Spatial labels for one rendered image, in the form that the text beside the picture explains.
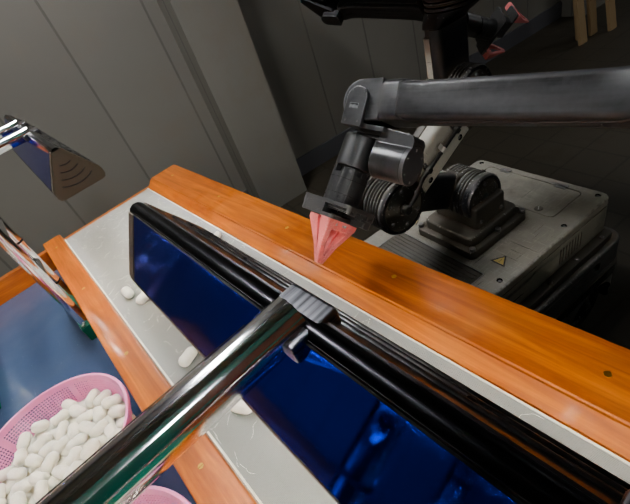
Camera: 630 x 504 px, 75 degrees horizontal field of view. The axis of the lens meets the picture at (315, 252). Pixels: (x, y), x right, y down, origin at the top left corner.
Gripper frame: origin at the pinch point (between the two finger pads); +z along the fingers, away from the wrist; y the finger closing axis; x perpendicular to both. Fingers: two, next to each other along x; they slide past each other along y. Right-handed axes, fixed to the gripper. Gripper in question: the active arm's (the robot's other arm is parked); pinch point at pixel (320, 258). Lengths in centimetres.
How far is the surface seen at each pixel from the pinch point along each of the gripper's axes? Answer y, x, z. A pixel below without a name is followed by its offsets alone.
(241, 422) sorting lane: 3.6, -7.5, 25.7
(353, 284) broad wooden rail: 1.2, 8.8, 2.9
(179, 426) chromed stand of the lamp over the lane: 31.6, -37.6, 3.2
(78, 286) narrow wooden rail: -58, -14, 29
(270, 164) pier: -152, 94, -23
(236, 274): 25.5, -32.9, -1.7
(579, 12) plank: -86, 253, -200
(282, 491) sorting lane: 15.6, -8.5, 27.0
